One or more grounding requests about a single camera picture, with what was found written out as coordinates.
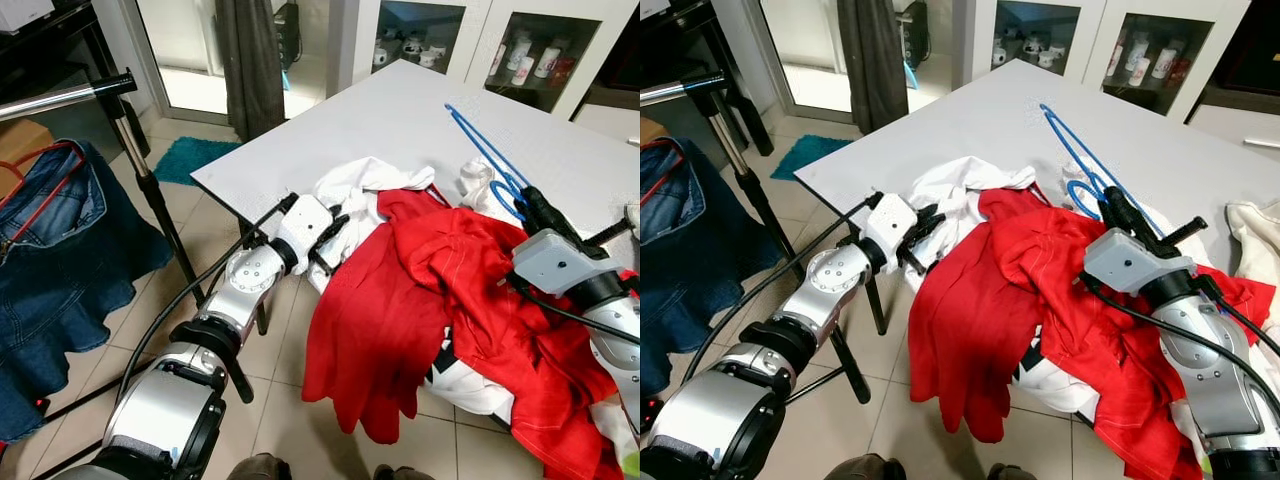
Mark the red polo shirt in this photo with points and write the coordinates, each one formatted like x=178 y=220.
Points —
x=1080 y=300
x=500 y=300

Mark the white T-shirt red black print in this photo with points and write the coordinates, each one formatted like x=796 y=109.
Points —
x=360 y=185
x=955 y=185

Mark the dark left robot foot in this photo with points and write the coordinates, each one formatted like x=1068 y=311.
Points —
x=865 y=468
x=260 y=468

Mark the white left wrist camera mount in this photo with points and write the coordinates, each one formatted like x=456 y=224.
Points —
x=305 y=220
x=890 y=220

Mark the black desk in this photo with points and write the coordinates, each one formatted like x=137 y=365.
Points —
x=680 y=45
x=50 y=55

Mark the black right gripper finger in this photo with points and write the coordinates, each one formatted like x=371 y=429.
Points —
x=540 y=220
x=555 y=208
x=1118 y=220
x=1133 y=208

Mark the chrome and black clothes rack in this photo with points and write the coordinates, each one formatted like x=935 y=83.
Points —
x=760 y=210
x=160 y=210

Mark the white glass door cabinet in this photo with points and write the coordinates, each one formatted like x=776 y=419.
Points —
x=480 y=20
x=1095 y=20

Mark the brown cardboard box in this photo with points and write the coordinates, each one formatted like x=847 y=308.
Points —
x=25 y=140
x=650 y=130

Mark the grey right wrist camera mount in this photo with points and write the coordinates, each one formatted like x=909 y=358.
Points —
x=1130 y=262
x=555 y=260

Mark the white shirt green patch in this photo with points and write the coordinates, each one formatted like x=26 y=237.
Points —
x=480 y=185
x=1080 y=180

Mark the black speaker box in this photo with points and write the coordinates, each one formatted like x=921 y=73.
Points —
x=625 y=65
x=1250 y=45

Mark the pink hanger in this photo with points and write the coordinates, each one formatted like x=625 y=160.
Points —
x=662 y=185
x=60 y=175

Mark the white table black legs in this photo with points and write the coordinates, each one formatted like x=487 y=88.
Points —
x=980 y=115
x=380 y=115

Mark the grey curtain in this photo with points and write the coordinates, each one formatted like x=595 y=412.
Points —
x=250 y=60
x=872 y=60

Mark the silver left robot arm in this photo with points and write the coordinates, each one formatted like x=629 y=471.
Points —
x=160 y=410
x=720 y=410

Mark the dark robot foot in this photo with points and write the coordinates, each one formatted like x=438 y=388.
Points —
x=260 y=468
x=402 y=473
x=865 y=468
x=1012 y=472

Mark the cream crumpled garment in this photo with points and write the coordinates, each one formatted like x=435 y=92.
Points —
x=1255 y=240
x=633 y=220

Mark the wide white drawer front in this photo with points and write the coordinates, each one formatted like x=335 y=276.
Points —
x=1240 y=128
x=620 y=125

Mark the dark right robot foot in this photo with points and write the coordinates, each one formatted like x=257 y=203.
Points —
x=402 y=473
x=1012 y=472

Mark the white device box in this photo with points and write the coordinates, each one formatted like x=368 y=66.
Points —
x=25 y=12
x=652 y=8

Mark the blue denim jeans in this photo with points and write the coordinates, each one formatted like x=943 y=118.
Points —
x=70 y=270
x=690 y=270

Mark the teal floor mat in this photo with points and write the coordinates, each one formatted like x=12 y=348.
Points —
x=810 y=157
x=195 y=160

